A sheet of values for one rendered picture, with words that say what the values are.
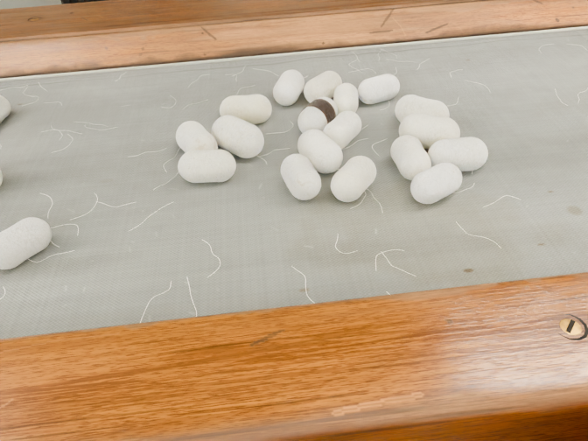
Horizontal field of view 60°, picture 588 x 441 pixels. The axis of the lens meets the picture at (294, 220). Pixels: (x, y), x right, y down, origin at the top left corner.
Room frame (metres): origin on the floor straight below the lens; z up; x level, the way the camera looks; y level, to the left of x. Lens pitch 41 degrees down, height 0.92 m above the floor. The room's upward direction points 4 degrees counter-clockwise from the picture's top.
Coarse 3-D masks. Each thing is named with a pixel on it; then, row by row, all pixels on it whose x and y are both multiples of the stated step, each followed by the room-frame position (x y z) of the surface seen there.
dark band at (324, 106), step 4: (316, 100) 0.31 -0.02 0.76; (320, 100) 0.31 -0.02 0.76; (324, 100) 0.31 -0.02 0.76; (312, 104) 0.30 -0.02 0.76; (316, 104) 0.30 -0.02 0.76; (320, 104) 0.30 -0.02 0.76; (324, 104) 0.30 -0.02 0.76; (328, 104) 0.31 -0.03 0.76; (320, 108) 0.30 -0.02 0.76; (324, 108) 0.30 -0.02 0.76; (328, 108) 0.30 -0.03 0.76; (332, 108) 0.30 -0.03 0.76; (324, 112) 0.30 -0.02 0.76; (328, 112) 0.30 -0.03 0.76; (332, 112) 0.30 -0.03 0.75; (328, 116) 0.30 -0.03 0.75; (332, 116) 0.30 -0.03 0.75; (328, 120) 0.30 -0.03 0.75
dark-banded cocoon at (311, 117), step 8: (304, 112) 0.30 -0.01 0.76; (312, 112) 0.29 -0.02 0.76; (320, 112) 0.30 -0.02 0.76; (336, 112) 0.31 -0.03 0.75; (304, 120) 0.29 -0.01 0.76; (312, 120) 0.29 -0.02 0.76; (320, 120) 0.29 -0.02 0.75; (304, 128) 0.29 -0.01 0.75; (312, 128) 0.29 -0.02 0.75; (320, 128) 0.29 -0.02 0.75
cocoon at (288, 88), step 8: (288, 72) 0.36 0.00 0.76; (296, 72) 0.36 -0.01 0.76; (280, 80) 0.34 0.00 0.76; (288, 80) 0.34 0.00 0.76; (296, 80) 0.35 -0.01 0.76; (280, 88) 0.34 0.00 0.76; (288, 88) 0.34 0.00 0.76; (296, 88) 0.34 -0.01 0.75; (280, 96) 0.33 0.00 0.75; (288, 96) 0.33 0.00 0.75; (296, 96) 0.34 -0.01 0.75; (288, 104) 0.34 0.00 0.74
